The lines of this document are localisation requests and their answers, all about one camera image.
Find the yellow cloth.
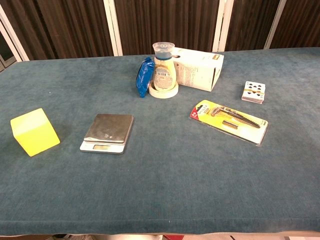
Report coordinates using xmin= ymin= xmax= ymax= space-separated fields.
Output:
xmin=10 ymin=107 xmax=61 ymax=158

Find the small digital scale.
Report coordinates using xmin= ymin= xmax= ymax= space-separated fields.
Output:
xmin=79 ymin=113 xmax=135 ymax=155

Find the white masking tape roll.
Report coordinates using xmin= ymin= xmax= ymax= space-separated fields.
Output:
xmin=148 ymin=81 xmax=180 ymax=99

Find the blue snack packet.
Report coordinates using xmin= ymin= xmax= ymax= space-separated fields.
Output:
xmin=135 ymin=56 xmax=154 ymax=99

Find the yellow razor blister pack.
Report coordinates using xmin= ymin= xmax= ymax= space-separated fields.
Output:
xmin=189 ymin=99 xmax=269 ymax=146

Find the blue felt table cloth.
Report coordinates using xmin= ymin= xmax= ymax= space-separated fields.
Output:
xmin=0 ymin=47 xmax=320 ymax=237

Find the white cardboard product box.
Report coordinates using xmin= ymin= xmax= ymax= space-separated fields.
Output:
xmin=172 ymin=46 xmax=225 ymax=92

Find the playing card deck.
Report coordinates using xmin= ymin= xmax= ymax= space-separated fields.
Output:
xmin=241 ymin=80 xmax=266 ymax=105

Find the dark brown partition panel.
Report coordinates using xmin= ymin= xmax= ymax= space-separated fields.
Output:
xmin=109 ymin=0 xmax=227 ymax=56
xmin=264 ymin=0 xmax=320 ymax=50
xmin=0 ymin=0 xmax=115 ymax=62
xmin=219 ymin=0 xmax=287 ymax=53

